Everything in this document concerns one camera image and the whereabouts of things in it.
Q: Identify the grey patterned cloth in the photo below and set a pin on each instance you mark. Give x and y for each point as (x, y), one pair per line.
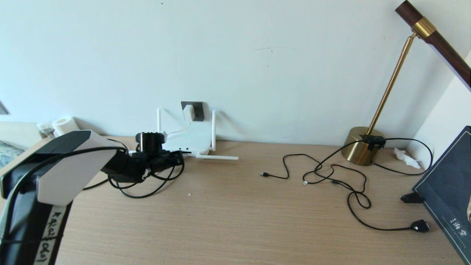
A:
(9, 154)

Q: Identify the black junction box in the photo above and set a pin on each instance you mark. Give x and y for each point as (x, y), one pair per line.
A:
(372, 140)

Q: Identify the white toilet paper roll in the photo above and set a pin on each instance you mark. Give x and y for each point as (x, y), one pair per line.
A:
(65, 125)

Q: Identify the grey wall socket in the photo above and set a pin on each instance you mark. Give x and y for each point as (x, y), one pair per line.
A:
(200, 109)

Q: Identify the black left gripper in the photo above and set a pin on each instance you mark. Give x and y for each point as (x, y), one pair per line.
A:
(163, 162)

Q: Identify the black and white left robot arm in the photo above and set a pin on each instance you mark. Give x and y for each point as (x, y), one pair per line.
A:
(70, 173)

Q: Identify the crumpled white tissue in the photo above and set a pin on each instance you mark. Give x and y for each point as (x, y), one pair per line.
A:
(404, 155)

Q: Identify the small clear jar white lid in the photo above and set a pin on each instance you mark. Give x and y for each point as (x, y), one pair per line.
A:
(45, 128)

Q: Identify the dark blue framed board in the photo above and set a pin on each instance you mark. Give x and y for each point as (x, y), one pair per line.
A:
(446, 187)

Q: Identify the white router with four antennas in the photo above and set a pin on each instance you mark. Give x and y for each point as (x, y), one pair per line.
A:
(189, 139)

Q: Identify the white square power adapter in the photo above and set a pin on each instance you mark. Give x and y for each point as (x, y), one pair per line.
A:
(188, 112)

